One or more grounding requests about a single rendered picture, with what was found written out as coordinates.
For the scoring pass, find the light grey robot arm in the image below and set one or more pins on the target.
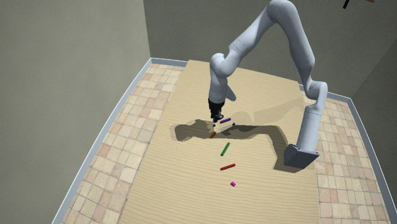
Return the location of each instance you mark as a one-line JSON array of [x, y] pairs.
[[285, 14]]

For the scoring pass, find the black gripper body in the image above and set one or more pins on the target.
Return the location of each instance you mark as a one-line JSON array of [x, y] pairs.
[[216, 106]]

